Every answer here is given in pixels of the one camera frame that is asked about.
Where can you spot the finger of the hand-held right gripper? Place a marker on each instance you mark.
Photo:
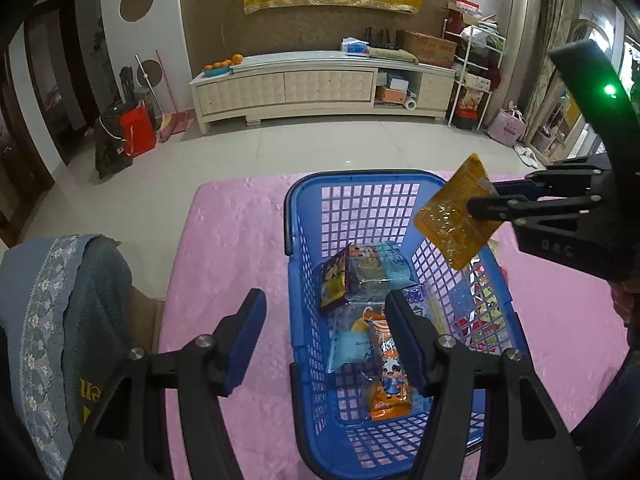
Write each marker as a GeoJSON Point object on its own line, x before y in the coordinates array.
{"type": "Point", "coordinates": [540, 209]}
{"type": "Point", "coordinates": [560, 177]}

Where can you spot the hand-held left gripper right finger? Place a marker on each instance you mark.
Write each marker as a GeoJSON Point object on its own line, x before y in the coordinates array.
{"type": "Point", "coordinates": [407, 345]}

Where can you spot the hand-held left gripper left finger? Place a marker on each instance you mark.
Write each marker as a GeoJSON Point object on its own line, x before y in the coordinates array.
{"type": "Point", "coordinates": [247, 340]}

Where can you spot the purple gum bottle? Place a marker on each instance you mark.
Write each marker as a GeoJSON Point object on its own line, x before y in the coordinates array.
{"type": "Point", "coordinates": [415, 297]}

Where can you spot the orange cartoon snack packet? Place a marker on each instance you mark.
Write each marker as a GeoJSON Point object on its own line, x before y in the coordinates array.
{"type": "Point", "coordinates": [390, 390]}

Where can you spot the blue cake packet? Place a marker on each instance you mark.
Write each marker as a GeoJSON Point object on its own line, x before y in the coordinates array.
{"type": "Point", "coordinates": [350, 345]}

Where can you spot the clear cracker packet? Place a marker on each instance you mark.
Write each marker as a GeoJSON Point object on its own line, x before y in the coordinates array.
{"type": "Point", "coordinates": [370, 270]}

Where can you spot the yellow orange snack packet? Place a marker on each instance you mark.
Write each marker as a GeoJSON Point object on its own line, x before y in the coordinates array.
{"type": "Point", "coordinates": [450, 230]}

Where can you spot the blue plastic basket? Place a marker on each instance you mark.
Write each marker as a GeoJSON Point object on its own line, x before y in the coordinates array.
{"type": "Point", "coordinates": [350, 176]}

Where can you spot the person's right forearm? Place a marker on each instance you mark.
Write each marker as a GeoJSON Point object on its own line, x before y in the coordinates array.
{"type": "Point", "coordinates": [610, 400]}

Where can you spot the white slippers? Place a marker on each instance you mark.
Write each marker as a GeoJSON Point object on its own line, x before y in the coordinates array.
{"type": "Point", "coordinates": [527, 156]}

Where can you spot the red snack pouch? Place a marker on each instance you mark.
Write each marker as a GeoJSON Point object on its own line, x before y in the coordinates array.
{"type": "Point", "coordinates": [477, 332]}

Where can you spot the pink bag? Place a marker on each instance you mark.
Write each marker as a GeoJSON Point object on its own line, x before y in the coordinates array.
{"type": "Point", "coordinates": [506, 127]}

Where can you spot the pink tablecloth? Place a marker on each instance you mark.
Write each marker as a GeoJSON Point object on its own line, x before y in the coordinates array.
{"type": "Point", "coordinates": [225, 260]}

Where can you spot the beige curtain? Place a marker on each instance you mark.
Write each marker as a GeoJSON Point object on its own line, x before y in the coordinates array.
{"type": "Point", "coordinates": [555, 35]}

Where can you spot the white metal rack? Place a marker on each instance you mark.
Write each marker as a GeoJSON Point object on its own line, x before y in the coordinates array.
{"type": "Point", "coordinates": [472, 60]}

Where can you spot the silver floor air conditioner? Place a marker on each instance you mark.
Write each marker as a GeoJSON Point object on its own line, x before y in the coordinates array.
{"type": "Point", "coordinates": [520, 25]}

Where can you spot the white paper roll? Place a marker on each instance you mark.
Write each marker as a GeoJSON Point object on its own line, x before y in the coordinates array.
{"type": "Point", "coordinates": [410, 104]}

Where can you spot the brown cardboard box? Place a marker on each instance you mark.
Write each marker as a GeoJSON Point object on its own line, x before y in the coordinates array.
{"type": "Point", "coordinates": [430, 47]}

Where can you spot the chair with blue-grey cover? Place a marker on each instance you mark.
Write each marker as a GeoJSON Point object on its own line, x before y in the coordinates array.
{"type": "Point", "coordinates": [65, 310]}

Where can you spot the blue box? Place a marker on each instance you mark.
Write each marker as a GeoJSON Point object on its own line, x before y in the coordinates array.
{"type": "Point", "coordinates": [400, 81]}

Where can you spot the orange box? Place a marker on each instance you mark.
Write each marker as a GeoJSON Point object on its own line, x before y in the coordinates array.
{"type": "Point", "coordinates": [390, 94]}

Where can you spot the green folded cloth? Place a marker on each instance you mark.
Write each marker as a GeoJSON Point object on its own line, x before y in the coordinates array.
{"type": "Point", "coordinates": [392, 55]}

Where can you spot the pink broom with dustpan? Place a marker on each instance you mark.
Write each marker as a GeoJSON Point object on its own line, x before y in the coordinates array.
{"type": "Point", "coordinates": [172, 122]}

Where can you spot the black suitcase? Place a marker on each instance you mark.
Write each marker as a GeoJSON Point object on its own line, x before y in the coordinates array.
{"type": "Point", "coordinates": [110, 150]}

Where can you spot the red bag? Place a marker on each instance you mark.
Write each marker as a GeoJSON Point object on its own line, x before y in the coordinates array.
{"type": "Point", "coordinates": [137, 130]}

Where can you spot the blue white tissue pack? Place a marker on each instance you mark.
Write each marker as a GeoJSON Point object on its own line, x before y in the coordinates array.
{"type": "Point", "coordinates": [355, 47]}

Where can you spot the cream tv cabinet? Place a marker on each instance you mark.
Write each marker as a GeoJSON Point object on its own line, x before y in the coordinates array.
{"type": "Point", "coordinates": [310, 90]}

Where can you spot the blue plate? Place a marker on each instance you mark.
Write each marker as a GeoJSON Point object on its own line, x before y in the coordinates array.
{"type": "Point", "coordinates": [217, 72]}

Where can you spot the pile of oranges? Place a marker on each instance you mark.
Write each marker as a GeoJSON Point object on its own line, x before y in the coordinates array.
{"type": "Point", "coordinates": [222, 64]}

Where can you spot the dark wooden door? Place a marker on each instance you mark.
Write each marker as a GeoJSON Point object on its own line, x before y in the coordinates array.
{"type": "Point", "coordinates": [35, 135]}

